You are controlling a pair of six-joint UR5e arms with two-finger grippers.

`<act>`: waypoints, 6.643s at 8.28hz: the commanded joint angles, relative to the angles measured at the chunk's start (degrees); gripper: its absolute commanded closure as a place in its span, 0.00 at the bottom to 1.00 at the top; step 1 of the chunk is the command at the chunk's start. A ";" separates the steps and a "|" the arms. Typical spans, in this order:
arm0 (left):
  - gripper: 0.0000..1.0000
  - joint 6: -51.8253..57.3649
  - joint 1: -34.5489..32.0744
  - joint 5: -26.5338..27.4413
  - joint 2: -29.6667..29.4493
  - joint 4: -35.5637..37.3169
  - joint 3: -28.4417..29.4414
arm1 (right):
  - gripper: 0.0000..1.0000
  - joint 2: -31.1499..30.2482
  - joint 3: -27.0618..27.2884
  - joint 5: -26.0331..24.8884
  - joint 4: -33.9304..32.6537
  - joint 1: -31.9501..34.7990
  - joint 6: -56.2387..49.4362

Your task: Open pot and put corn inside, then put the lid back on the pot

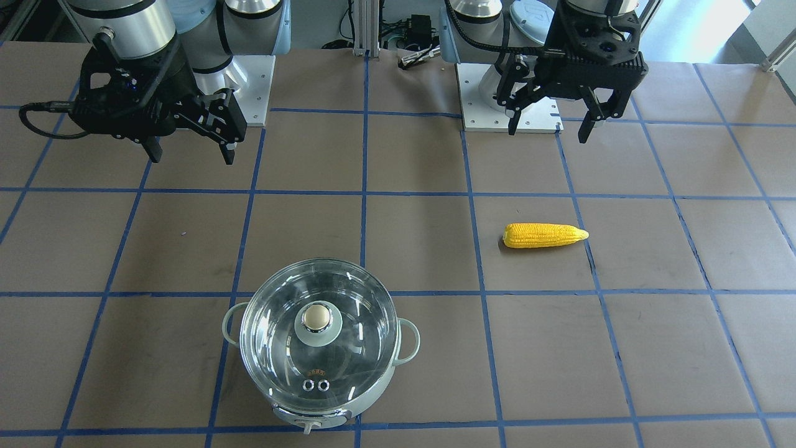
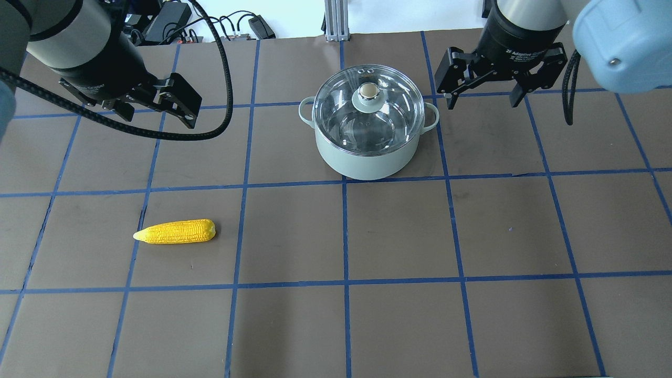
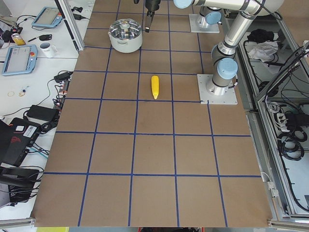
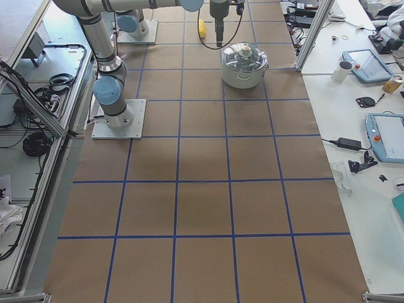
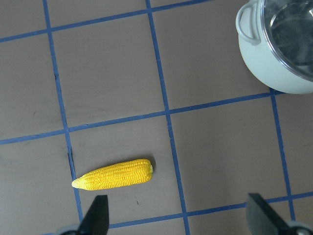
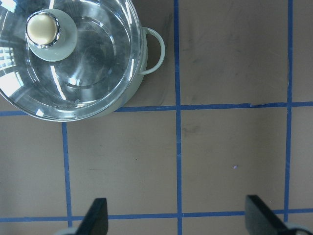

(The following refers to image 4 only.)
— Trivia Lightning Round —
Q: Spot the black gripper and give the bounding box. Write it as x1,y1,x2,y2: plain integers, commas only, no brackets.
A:
209,0,229,47

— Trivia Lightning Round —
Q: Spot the yellow corn cob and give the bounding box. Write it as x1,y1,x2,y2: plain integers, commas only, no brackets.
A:
198,19,206,39

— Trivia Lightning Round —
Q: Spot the glass pot lid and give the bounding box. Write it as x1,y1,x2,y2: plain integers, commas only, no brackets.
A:
222,42,268,72

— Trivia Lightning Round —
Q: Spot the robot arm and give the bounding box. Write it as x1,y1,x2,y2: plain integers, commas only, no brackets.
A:
54,1,203,128
116,1,230,49

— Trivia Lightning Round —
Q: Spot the pale green steel pot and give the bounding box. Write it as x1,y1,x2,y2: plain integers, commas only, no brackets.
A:
221,62,268,90

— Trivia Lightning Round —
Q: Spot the white paper cup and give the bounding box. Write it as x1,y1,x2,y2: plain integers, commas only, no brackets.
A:
331,61,353,83

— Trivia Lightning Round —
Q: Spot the upper blue teach pendant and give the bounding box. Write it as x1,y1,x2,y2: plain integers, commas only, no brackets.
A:
342,49,394,83

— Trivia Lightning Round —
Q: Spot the blue teach pendant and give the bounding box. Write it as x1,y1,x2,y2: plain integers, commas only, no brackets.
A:
365,113,403,163
342,49,394,83

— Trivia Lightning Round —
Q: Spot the black round object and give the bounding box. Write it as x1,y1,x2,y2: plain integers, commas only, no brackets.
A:
355,97,376,108

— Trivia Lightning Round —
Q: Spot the black power adapter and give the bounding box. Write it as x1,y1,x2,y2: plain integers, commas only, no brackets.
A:
337,138,362,151

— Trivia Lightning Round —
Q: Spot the yellow drink can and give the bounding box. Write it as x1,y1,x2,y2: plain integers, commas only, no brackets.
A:
382,76,403,94

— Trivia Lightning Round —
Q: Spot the grey electronics box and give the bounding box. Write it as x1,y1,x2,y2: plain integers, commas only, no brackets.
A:
21,32,45,68

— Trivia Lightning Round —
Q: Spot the clear plastic holder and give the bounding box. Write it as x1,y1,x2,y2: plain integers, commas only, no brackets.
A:
330,162,353,196

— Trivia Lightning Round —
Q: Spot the lower blue teach pendant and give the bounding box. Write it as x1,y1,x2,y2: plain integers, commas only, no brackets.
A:
365,113,403,163

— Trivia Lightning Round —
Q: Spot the teal notebook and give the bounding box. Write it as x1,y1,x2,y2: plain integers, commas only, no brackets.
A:
392,193,404,222

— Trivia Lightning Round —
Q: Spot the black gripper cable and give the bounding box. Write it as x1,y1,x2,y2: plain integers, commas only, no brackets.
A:
198,6,244,50

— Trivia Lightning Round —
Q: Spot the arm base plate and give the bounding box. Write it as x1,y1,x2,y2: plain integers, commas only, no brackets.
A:
92,99,146,140
117,20,158,45

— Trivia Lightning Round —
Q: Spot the aluminium frame post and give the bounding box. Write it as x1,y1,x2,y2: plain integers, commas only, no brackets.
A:
295,0,334,71

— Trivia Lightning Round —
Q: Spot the black plastic bracket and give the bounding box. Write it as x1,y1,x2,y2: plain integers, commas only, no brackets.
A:
348,150,378,174

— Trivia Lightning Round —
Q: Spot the black coiled cable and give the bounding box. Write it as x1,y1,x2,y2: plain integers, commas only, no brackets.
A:
22,131,53,158

